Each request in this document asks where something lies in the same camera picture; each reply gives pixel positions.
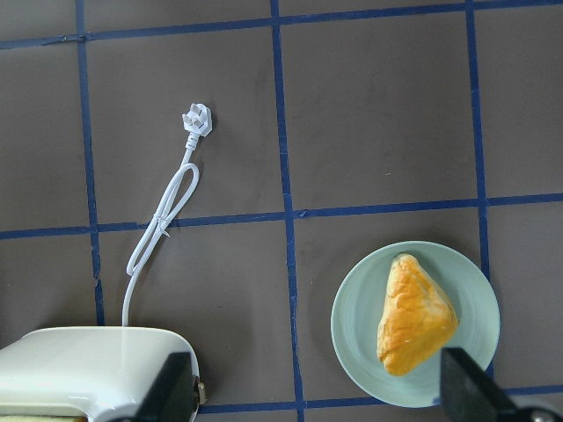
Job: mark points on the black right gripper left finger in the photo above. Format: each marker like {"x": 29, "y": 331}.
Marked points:
{"x": 171, "y": 396}

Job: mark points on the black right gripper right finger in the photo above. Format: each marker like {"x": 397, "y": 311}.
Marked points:
{"x": 468, "y": 394}

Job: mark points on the white two-slot toaster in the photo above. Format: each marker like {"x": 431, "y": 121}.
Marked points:
{"x": 93, "y": 373}

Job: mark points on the golden triangular bread bun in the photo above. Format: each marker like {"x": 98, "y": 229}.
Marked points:
{"x": 418, "y": 317}

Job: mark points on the pale green round plate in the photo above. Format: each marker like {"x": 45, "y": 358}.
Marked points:
{"x": 359, "y": 304}

